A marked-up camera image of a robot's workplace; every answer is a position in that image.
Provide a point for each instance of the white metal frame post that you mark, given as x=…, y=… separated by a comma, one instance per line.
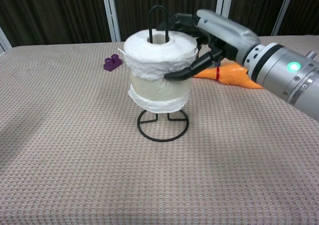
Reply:
x=3, y=41
x=224, y=0
x=111, y=13
x=282, y=10

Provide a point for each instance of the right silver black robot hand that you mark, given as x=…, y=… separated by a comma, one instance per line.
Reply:
x=224, y=35

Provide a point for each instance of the white paper towel roll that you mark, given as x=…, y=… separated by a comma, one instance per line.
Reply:
x=159, y=60

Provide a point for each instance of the purple toy building block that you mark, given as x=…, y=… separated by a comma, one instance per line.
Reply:
x=112, y=63

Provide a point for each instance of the textured beige tablecloth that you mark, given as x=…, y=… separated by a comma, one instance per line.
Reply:
x=159, y=172

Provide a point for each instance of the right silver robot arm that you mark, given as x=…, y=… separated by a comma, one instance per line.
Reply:
x=286, y=80

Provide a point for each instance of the orange rubber chicken toy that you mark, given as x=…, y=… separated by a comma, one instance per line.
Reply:
x=231, y=76

